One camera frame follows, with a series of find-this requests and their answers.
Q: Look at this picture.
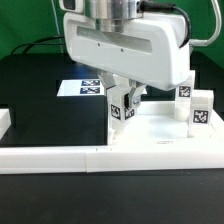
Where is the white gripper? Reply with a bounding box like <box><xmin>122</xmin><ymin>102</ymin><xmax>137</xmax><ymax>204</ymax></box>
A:
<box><xmin>64</xmin><ymin>13</ymin><xmax>190</xmax><ymax>109</ymax></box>

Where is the white U-shaped obstacle wall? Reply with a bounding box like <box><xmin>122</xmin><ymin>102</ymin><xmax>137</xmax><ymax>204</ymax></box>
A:
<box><xmin>0</xmin><ymin>115</ymin><xmax>224</xmax><ymax>174</ymax></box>

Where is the white square table top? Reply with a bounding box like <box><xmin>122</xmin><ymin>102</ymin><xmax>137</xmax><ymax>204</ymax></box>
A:
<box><xmin>108</xmin><ymin>101</ymin><xmax>224</xmax><ymax>145</ymax></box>

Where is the black cable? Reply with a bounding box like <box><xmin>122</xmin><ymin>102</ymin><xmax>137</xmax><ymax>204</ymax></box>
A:
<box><xmin>10</xmin><ymin>34</ymin><xmax>66</xmax><ymax>56</ymax></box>

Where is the grey thin cable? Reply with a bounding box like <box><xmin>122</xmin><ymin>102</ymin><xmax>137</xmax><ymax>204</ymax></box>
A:
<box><xmin>50</xmin><ymin>0</ymin><xmax>65</xmax><ymax>54</ymax></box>

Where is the white marker sheet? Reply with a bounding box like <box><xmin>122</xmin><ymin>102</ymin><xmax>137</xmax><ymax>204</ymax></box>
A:
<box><xmin>57</xmin><ymin>79</ymin><xmax>105</xmax><ymax>97</ymax></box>

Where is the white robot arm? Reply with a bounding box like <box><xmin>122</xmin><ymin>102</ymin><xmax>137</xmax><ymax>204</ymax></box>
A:
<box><xmin>59</xmin><ymin>0</ymin><xmax>222</xmax><ymax>108</ymax></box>

